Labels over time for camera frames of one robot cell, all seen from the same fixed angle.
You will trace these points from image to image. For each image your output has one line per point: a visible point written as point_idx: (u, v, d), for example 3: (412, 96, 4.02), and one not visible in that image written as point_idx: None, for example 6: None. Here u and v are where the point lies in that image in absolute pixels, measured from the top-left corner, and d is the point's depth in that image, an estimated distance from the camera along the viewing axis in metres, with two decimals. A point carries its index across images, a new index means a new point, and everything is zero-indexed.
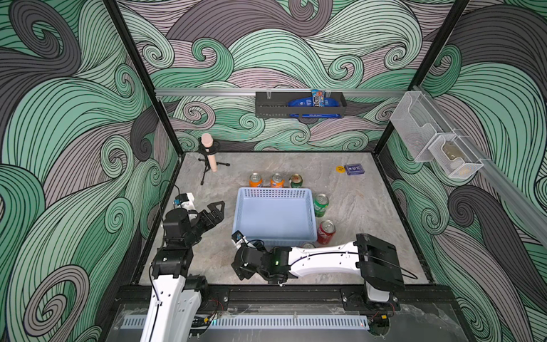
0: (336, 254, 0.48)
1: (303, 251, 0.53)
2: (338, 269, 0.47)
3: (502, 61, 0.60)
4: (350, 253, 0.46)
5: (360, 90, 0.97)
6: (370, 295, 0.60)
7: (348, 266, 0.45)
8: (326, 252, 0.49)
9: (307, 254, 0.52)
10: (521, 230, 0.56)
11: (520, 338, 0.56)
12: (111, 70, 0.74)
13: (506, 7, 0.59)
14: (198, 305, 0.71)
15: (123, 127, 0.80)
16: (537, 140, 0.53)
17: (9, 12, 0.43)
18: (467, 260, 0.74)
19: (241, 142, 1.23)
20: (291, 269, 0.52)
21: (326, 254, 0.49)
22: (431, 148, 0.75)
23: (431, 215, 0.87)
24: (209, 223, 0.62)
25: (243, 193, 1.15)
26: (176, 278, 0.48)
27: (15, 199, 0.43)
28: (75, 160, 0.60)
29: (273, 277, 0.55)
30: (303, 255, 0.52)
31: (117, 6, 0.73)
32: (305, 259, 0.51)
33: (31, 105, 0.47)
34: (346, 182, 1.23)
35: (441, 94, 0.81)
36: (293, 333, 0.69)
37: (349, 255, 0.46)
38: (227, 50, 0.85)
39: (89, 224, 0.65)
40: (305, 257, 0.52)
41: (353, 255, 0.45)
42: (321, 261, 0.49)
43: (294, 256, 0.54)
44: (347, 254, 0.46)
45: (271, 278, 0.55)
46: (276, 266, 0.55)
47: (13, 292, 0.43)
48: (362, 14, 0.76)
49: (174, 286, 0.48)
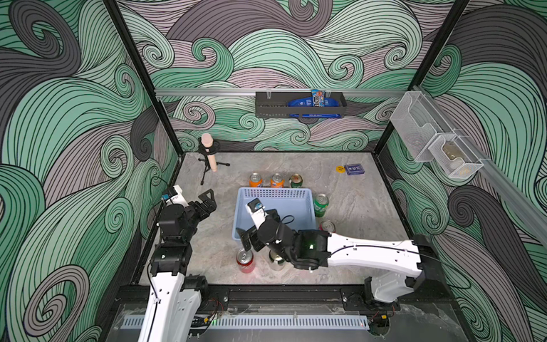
0: (391, 251, 0.43)
1: (348, 240, 0.47)
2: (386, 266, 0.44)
3: (502, 62, 0.60)
4: (409, 252, 0.42)
5: (360, 90, 0.97)
6: (376, 290, 0.62)
7: (406, 266, 0.41)
8: (377, 246, 0.45)
9: (353, 246, 0.46)
10: (521, 230, 0.56)
11: (520, 338, 0.56)
12: (111, 70, 0.74)
13: (506, 7, 0.59)
14: (198, 305, 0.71)
15: (123, 127, 0.80)
16: (537, 140, 0.53)
17: (9, 11, 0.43)
18: (466, 259, 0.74)
19: (241, 142, 1.23)
20: (330, 258, 0.46)
21: (379, 248, 0.44)
22: (431, 148, 0.75)
23: (431, 215, 0.87)
24: (203, 213, 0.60)
25: (243, 193, 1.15)
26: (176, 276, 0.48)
27: (15, 199, 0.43)
28: (75, 160, 0.60)
29: (302, 260, 0.48)
30: (347, 244, 0.46)
31: (117, 6, 0.73)
32: (352, 250, 0.45)
33: (32, 105, 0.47)
34: (346, 182, 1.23)
35: (441, 94, 0.81)
36: (293, 333, 0.69)
37: (407, 254, 0.42)
38: (227, 49, 0.85)
39: (89, 224, 0.65)
40: (352, 247, 0.46)
41: (414, 256, 0.42)
42: (370, 256, 0.44)
43: (337, 243, 0.47)
44: (404, 253, 0.42)
45: (300, 262, 0.48)
46: (313, 252, 0.47)
47: (13, 292, 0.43)
48: (362, 14, 0.76)
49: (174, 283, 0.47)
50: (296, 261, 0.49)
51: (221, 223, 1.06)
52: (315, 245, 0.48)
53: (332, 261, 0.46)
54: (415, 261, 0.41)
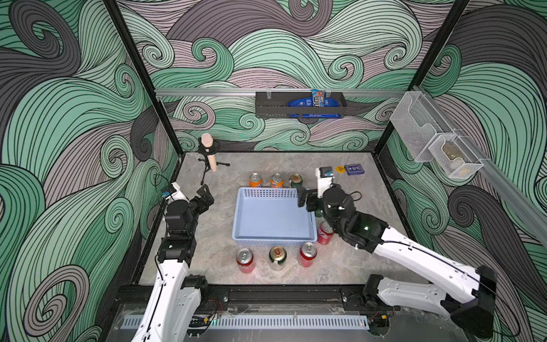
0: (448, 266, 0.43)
1: (405, 238, 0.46)
2: (435, 281, 0.44)
3: (502, 61, 0.60)
4: (469, 276, 0.41)
5: (360, 90, 0.97)
6: (379, 289, 0.63)
7: (460, 286, 0.40)
8: (435, 256, 0.44)
9: (410, 246, 0.46)
10: (521, 229, 0.56)
11: (520, 338, 0.56)
12: (111, 70, 0.74)
13: (506, 7, 0.59)
14: (197, 303, 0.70)
15: (123, 127, 0.80)
16: (537, 140, 0.53)
17: (9, 12, 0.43)
18: (467, 260, 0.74)
19: (241, 142, 1.23)
20: (381, 246, 0.47)
21: (435, 258, 0.44)
22: (431, 148, 0.75)
23: (431, 215, 0.87)
24: (203, 206, 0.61)
25: (243, 193, 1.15)
26: (181, 263, 0.51)
27: (15, 199, 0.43)
28: (75, 161, 0.60)
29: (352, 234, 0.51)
30: (404, 241, 0.47)
31: (117, 6, 0.73)
32: (406, 249, 0.46)
33: (32, 105, 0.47)
34: (346, 182, 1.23)
35: (441, 94, 0.81)
36: (293, 334, 0.69)
37: (466, 278, 0.41)
38: (227, 50, 0.85)
39: (89, 224, 0.65)
40: (407, 246, 0.46)
41: (473, 281, 0.40)
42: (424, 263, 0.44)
43: (394, 236, 0.48)
44: (464, 273, 0.41)
45: (348, 236, 0.51)
46: (365, 234, 0.49)
47: (13, 292, 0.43)
48: (363, 14, 0.76)
49: (179, 269, 0.50)
50: (346, 232, 0.52)
51: (221, 223, 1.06)
52: (370, 227, 0.50)
53: (380, 250, 0.48)
54: (472, 288, 0.40)
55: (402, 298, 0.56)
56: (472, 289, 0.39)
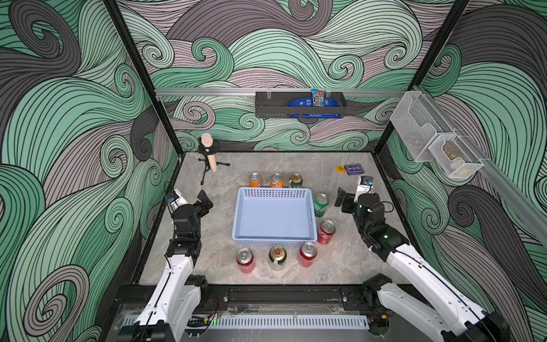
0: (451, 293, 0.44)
1: (420, 257, 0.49)
2: (436, 307, 0.45)
3: (502, 61, 0.60)
4: (469, 309, 0.41)
5: (360, 90, 0.97)
6: (379, 288, 0.64)
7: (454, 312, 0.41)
8: (441, 282, 0.46)
9: (421, 265, 0.49)
10: (521, 229, 0.56)
11: (520, 338, 0.56)
12: (111, 70, 0.74)
13: (506, 7, 0.59)
14: (196, 302, 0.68)
15: (123, 127, 0.80)
16: (537, 140, 0.53)
17: (9, 12, 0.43)
18: (467, 260, 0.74)
19: (241, 142, 1.23)
20: (394, 256, 0.52)
21: (441, 283, 0.45)
22: (431, 148, 0.75)
23: (431, 215, 0.87)
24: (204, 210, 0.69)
25: (243, 193, 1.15)
26: (188, 256, 0.56)
27: (15, 199, 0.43)
28: (75, 161, 0.60)
29: (369, 236, 0.58)
30: (417, 258, 0.50)
31: (117, 6, 0.73)
32: (415, 264, 0.49)
33: (32, 105, 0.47)
34: (346, 182, 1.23)
35: (441, 94, 0.81)
36: (293, 334, 0.69)
37: (466, 309, 0.41)
38: (227, 49, 0.85)
39: (89, 224, 0.65)
40: (417, 263, 0.49)
41: (471, 314, 0.41)
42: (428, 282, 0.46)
43: (408, 251, 0.52)
44: (464, 306, 0.42)
45: (365, 237, 0.59)
46: (383, 240, 0.55)
47: (13, 292, 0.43)
48: (363, 14, 0.76)
49: (185, 262, 0.55)
50: (366, 234, 0.58)
51: (221, 223, 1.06)
52: (389, 238, 0.55)
53: (392, 259, 0.53)
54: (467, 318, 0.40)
55: (399, 306, 0.57)
56: (466, 320, 0.40)
